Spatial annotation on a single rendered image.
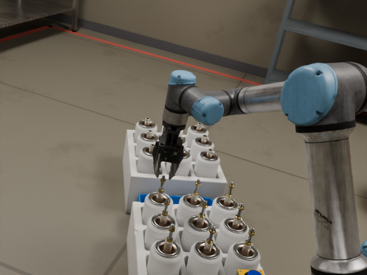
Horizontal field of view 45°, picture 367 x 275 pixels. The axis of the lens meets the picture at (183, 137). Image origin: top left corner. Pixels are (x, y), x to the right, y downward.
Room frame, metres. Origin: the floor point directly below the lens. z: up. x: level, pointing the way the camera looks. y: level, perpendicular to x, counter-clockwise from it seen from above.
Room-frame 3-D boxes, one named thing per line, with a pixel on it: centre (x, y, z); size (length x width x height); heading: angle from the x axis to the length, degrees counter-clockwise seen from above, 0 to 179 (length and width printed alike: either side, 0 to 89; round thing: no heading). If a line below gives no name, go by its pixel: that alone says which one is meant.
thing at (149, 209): (1.20, 0.04, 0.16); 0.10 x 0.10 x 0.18
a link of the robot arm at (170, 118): (1.19, 0.03, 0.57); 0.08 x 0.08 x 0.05
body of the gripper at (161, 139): (1.18, 0.04, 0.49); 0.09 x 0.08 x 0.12; 5
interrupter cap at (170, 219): (1.09, 0.01, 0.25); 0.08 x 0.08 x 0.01
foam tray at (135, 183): (1.65, 0.03, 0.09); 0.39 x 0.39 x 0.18; 14
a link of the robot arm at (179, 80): (1.18, 0.03, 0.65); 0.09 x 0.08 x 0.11; 41
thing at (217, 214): (1.26, -0.19, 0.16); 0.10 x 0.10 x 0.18
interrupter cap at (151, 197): (1.20, 0.04, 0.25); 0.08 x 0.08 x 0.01
